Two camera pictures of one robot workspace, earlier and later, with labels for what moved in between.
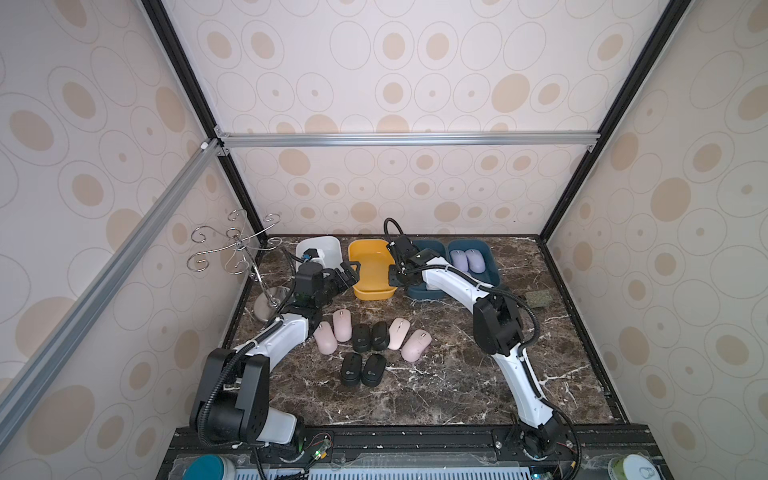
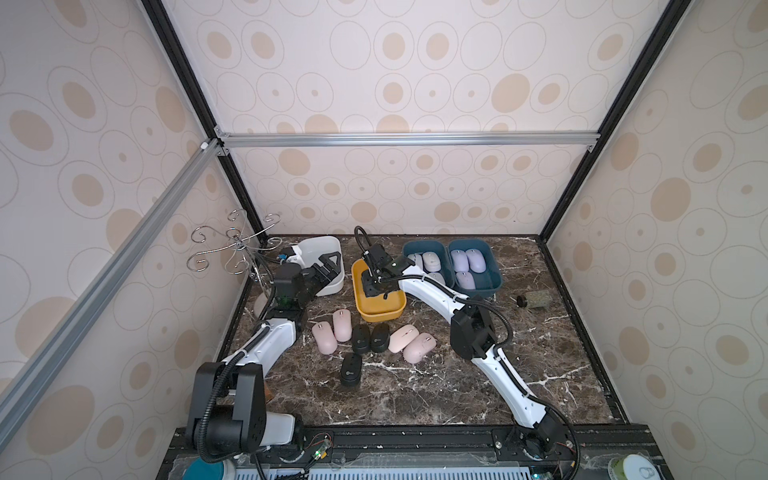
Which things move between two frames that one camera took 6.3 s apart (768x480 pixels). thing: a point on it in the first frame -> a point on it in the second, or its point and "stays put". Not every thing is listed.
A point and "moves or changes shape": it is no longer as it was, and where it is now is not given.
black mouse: x=361 y=337 stays put
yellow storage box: x=375 y=257 moves or changes shape
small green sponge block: x=540 y=298 stays put
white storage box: x=329 y=247 stays put
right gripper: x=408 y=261 -> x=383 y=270
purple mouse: x=475 y=260 stays put
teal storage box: x=476 y=259 stays put
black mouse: x=351 y=369 stays put
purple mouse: x=459 y=260 stays put
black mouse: x=373 y=370 -> x=374 y=290
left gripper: x=352 y=276 -> x=332 y=270
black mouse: x=380 y=335 stays put
